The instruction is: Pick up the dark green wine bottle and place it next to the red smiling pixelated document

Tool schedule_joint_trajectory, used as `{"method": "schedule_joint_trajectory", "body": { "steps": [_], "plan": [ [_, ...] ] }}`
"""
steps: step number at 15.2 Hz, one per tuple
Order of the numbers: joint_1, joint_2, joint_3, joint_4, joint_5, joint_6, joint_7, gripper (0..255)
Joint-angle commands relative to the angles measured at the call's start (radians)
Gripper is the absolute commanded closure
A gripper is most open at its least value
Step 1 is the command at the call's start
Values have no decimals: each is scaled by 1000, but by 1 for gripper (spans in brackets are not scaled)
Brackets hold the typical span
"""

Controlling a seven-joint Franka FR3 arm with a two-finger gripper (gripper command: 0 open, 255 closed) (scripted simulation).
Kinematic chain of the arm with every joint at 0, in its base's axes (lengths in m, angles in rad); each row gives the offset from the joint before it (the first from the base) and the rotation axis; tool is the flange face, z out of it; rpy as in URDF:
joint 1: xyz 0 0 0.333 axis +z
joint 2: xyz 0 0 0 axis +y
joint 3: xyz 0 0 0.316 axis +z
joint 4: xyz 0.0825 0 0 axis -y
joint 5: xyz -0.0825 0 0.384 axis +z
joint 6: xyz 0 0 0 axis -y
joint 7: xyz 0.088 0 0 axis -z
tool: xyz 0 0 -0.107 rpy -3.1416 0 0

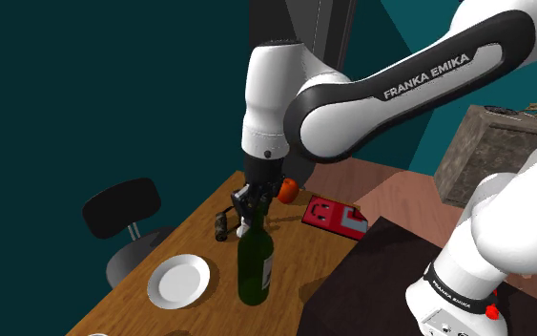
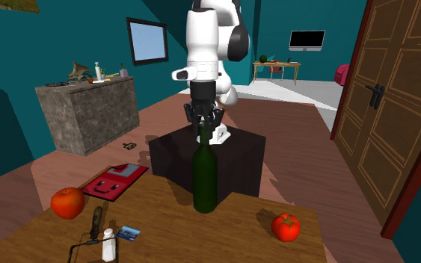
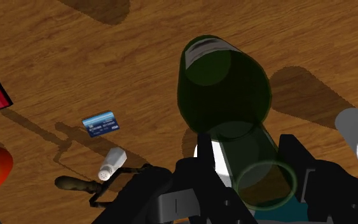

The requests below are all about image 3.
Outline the teal flat object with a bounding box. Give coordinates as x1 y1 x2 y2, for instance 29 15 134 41
252 194 310 222

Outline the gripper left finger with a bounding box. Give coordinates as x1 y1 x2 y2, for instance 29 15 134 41
92 133 258 224

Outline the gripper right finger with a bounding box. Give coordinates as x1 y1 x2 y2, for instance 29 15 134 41
279 134 358 224

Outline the white salt shaker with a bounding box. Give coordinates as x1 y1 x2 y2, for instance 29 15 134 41
98 147 128 181

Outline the grey cup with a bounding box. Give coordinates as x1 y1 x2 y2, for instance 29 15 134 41
334 107 358 170

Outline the dark green glass bottle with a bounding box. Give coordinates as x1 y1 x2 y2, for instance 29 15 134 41
177 34 298 212

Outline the dark handled kitchen tool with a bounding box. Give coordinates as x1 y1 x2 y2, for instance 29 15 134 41
54 163 153 209

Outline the blue card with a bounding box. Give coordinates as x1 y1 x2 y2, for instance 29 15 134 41
81 110 121 138

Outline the white round object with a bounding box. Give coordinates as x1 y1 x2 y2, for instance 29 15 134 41
193 141 233 189

